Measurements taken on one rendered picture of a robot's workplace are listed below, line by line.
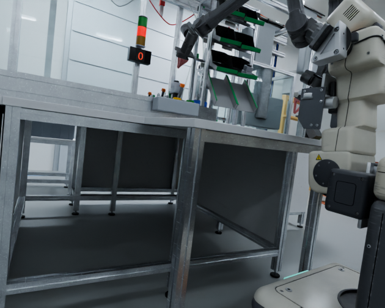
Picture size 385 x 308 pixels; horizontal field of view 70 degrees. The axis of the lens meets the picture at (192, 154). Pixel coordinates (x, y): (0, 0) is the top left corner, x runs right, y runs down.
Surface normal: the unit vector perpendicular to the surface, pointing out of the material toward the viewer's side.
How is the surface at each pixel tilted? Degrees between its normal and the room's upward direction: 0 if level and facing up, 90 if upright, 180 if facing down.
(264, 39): 90
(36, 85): 90
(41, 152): 90
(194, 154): 90
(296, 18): 73
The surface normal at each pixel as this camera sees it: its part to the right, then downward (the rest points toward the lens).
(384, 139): -0.81, -0.07
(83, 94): 0.47, 0.11
